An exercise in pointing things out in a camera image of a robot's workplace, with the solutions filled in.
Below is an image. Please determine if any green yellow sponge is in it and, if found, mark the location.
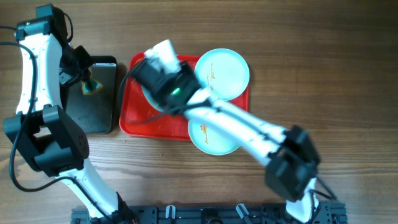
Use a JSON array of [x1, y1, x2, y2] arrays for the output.
[[81, 68, 103, 95]]

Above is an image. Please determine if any white plate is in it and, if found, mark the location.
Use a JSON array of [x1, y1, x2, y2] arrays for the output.
[[141, 86, 163, 112], [195, 49, 250, 100], [188, 121, 239, 156]]

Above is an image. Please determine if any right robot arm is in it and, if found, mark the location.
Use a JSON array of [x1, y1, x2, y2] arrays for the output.
[[128, 39, 320, 223]]

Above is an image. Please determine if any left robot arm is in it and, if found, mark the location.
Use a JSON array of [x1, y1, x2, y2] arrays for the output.
[[3, 4, 138, 223]]

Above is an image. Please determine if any black water tray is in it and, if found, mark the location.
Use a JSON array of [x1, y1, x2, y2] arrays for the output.
[[66, 56, 118, 134]]

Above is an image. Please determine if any red plastic tray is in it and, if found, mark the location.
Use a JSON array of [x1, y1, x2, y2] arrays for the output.
[[119, 52, 249, 142]]

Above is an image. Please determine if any white plate front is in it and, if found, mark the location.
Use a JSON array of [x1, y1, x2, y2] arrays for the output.
[[188, 121, 239, 156]]

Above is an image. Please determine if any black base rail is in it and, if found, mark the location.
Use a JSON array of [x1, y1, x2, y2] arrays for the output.
[[70, 202, 348, 224]]

